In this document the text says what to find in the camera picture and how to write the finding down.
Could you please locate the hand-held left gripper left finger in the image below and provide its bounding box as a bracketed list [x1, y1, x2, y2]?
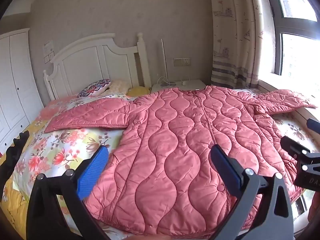
[26, 145, 110, 240]

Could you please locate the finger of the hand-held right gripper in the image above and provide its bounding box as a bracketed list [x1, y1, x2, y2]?
[306, 118, 320, 133]
[280, 136, 320, 174]

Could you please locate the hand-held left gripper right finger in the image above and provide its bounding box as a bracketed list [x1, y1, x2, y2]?
[209, 144, 294, 240]

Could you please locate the pink quilted coat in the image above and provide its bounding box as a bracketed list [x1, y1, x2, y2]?
[44, 85, 318, 238]

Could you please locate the floral bed sheet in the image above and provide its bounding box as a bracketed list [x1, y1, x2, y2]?
[0, 87, 320, 240]

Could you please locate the black cloth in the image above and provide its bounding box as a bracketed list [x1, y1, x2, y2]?
[0, 131, 30, 198]

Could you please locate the round patterned cushion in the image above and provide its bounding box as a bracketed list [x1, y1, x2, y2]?
[78, 79, 112, 98]

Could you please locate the dark framed window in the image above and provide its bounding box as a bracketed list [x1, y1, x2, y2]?
[262, 0, 320, 98]

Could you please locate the cream checked pillow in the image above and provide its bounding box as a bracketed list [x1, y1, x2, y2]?
[107, 80, 132, 96]

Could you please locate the yellow pillow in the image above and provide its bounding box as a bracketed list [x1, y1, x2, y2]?
[126, 86, 152, 97]

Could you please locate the white nightstand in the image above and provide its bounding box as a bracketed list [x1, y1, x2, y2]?
[151, 79, 207, 94]

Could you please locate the white wooden headboard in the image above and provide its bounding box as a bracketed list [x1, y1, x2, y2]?
[43, 32, 152, 101]

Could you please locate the white wardrobe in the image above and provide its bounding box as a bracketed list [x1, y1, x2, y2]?
[0, 28, 45, 155]

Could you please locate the printed striped curtain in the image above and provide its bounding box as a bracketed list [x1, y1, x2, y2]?
[209, 0, 267, 89]

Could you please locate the white charger cable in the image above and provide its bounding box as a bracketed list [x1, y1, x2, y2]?
[156, 74, 191, 86]

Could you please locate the wall socket panel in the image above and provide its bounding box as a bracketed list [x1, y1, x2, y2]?
[174, 57, 192, 67]

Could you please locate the paper note on wall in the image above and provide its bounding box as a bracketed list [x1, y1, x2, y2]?
[43, 39, 55, 55]

